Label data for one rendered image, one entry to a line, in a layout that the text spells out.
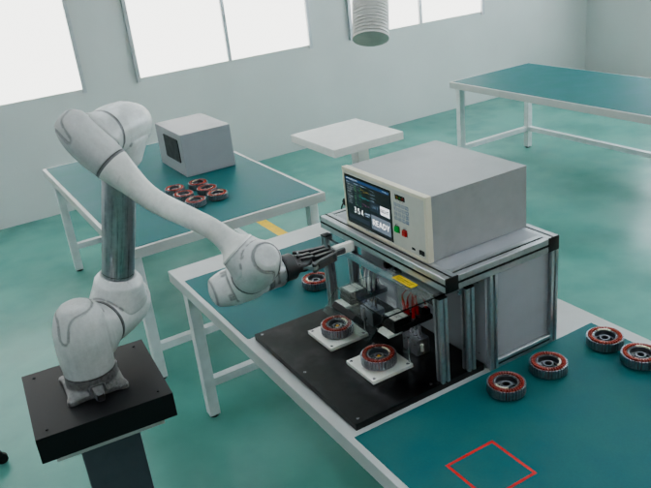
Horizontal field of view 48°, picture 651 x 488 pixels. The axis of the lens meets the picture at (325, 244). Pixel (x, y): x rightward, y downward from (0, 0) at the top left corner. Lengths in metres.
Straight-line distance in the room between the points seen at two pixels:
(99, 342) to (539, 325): 1.35
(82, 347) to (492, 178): 1.29
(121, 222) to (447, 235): 0.96
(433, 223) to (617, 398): 0.71
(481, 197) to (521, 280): 0.28
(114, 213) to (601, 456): 1.49
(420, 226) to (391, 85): 5.89
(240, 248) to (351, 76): 5.92
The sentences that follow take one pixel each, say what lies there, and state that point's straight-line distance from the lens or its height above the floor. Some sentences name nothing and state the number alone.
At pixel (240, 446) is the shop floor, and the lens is 3.34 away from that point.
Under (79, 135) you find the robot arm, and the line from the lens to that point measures 2.02.
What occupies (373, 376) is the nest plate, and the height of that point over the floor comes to 0.78.
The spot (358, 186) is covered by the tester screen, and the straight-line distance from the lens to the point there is 2.34.
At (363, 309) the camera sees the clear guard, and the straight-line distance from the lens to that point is 2.04.
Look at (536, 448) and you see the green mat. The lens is 2.04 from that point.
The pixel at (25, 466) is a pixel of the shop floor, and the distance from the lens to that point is 3.63.
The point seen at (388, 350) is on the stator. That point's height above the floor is 0.82.
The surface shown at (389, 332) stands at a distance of 2.27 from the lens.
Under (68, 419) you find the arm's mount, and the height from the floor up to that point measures 0.83.
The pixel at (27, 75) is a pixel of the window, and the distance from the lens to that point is 6.49.
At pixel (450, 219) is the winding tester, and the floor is 1.23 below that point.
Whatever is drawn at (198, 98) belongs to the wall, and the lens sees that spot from 6.91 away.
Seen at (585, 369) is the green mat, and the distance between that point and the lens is 2.35.
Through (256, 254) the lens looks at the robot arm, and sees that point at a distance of 1.77.
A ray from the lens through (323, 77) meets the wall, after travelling 7.47.
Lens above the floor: 2.04
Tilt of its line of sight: 23 degrees down
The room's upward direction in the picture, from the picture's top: 6 degrees counter-clockwise
